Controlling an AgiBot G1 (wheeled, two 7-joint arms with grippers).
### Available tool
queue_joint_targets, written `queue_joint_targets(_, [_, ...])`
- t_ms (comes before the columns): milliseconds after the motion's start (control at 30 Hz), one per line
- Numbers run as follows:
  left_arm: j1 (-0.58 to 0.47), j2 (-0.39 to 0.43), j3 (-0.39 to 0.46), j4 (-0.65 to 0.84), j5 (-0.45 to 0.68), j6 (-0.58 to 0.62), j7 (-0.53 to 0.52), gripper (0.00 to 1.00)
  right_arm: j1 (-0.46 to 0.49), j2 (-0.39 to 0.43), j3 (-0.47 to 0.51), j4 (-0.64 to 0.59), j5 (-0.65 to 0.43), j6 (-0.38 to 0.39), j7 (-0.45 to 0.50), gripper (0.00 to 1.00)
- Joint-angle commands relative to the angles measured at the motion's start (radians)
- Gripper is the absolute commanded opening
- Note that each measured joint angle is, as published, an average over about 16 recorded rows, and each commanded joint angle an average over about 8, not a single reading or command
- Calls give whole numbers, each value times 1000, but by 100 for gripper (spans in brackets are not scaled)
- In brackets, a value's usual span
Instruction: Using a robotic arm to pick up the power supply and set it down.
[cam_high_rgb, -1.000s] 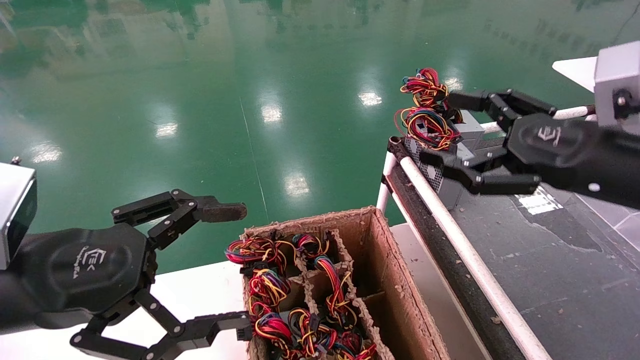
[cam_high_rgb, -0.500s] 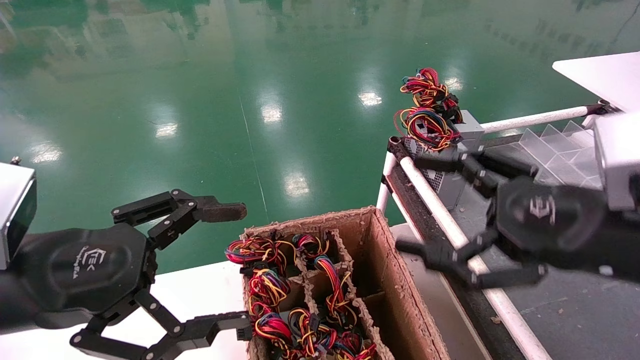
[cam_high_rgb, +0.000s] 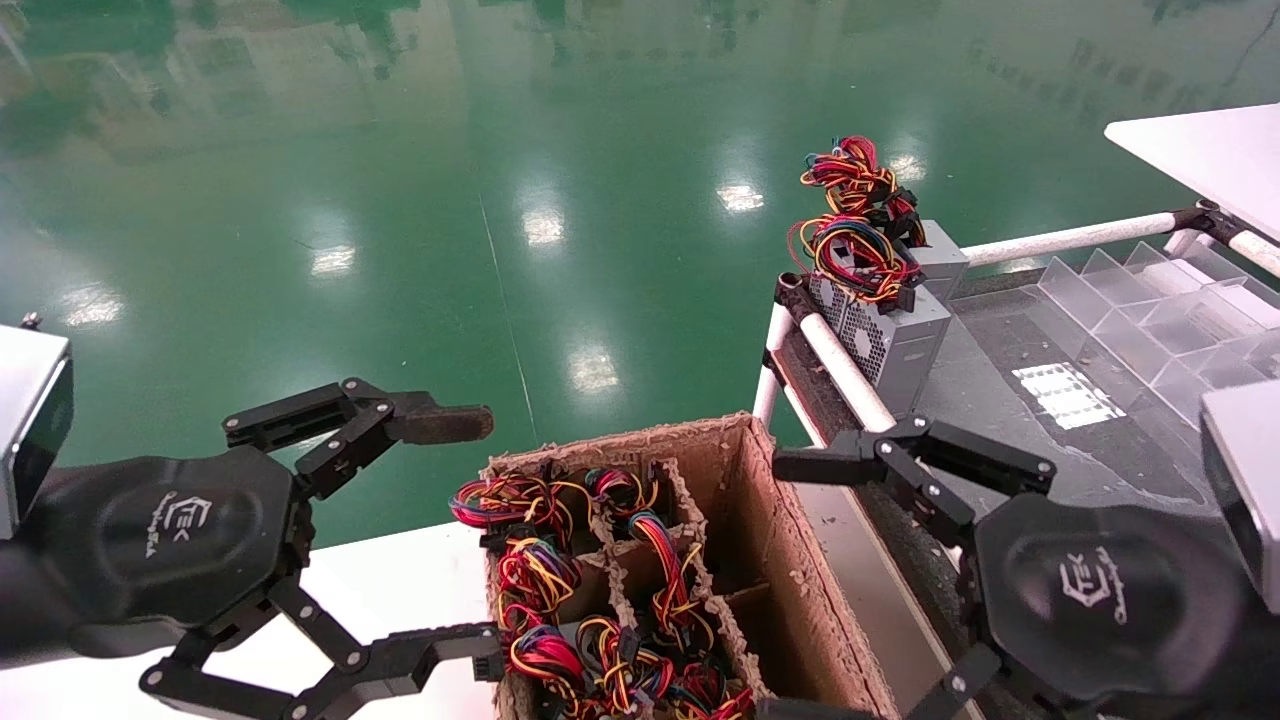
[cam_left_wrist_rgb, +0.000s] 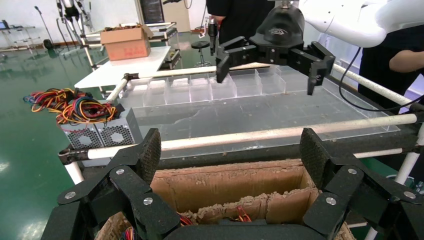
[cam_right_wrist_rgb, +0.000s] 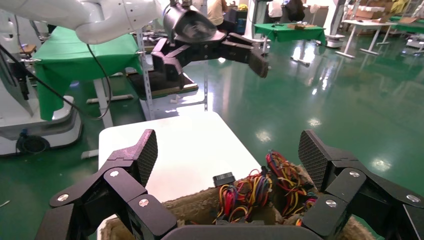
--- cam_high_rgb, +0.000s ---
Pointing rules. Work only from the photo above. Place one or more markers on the long white frame pipe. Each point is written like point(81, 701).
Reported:
point(845, 365)

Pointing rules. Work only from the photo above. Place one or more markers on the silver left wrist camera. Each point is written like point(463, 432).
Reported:
point(25, 420)

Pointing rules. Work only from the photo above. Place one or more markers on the cardboard cell divider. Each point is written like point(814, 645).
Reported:
point(735, 650)

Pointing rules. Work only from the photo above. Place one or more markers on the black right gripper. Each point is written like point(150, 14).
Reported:
point(1100, 600)

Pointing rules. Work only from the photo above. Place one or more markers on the black pipe connector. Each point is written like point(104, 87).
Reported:
point(1205, 222)
point(795, 293)

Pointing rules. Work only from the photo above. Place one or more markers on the clear acrylic divider tray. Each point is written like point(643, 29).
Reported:
point(1150, 320)

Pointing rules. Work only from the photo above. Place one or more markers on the brown cardboard box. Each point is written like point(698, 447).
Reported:
point(770, 520)

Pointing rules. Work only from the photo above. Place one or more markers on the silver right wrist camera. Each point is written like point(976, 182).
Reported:
point(1250, 480)

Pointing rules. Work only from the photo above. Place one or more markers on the white table board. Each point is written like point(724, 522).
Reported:
point(1210, 155)

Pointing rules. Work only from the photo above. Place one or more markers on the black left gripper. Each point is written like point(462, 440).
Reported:
point(170, 540)

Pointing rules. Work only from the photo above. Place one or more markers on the white frame leg pipe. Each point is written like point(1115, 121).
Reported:
point(768, 395)
point(1182, 243)

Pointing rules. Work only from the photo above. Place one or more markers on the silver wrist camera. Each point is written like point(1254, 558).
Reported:
point(25, 420)
point(1250, 480)

